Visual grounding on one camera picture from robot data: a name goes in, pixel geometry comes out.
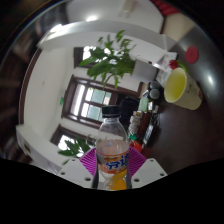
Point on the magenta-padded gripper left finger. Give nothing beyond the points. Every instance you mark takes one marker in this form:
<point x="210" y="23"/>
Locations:
<point x="75" y="171"/>

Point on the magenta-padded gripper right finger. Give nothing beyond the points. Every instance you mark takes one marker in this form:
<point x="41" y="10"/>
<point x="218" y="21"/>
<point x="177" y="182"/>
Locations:
<point x="148" y="171"/>

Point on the clear orange-label drink bottle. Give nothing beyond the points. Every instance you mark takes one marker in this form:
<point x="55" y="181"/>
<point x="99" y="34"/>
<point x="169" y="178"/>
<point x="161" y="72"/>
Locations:
<point x="112" y="156"/>

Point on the leafy plant in white pot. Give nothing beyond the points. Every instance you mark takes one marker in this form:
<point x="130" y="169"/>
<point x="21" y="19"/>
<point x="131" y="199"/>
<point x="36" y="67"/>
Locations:
<point x="75" y="146"/>
<point x="110" y="63"/>

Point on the dark-framed window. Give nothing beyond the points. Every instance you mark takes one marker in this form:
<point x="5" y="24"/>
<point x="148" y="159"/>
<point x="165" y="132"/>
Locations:
<point x="83" y="53"/>
<point x="63" y="141"/>

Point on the black flat device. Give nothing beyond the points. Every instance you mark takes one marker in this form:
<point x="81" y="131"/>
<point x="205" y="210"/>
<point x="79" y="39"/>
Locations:
<point x="148" y="133"/>

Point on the green box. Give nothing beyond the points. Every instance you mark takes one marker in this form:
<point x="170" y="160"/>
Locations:
<point x="133" y="136"/>

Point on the green packet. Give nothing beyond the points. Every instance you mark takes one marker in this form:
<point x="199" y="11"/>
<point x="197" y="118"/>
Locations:
<point x="143" y="104"/>

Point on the green exit sign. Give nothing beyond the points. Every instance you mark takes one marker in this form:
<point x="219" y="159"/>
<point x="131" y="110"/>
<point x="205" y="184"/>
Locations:
<point x="61" y="101"/>

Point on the dark wooden glass door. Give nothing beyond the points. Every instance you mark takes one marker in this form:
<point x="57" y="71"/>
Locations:
<point x="90" y="101"/>

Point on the grey and black headphones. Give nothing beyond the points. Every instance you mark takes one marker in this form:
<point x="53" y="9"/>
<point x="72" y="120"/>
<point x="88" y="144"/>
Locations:
<point x="154" y="91"/>

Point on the pale yellow cup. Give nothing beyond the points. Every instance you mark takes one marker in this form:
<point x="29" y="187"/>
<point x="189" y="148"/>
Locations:
<point x="185" y="91"/>

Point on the white printed paper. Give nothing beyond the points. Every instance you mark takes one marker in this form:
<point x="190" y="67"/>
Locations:
<point x="165" y="66"/>

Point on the flat round red coaster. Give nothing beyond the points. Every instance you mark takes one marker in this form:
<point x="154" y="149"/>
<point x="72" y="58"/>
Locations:
<point x="192" y="55"/>

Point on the red carpeted stairs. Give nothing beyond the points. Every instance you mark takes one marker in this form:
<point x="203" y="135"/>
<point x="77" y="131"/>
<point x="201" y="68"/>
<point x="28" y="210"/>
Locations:
<point x="165" y="6"/>

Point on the glowing wall lamp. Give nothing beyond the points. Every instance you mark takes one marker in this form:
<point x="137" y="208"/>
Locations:
<point x="91" y="18"/>

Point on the white wall unit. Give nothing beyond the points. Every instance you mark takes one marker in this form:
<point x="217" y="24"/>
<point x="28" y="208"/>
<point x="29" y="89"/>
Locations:
<point x="128" y="7"/>

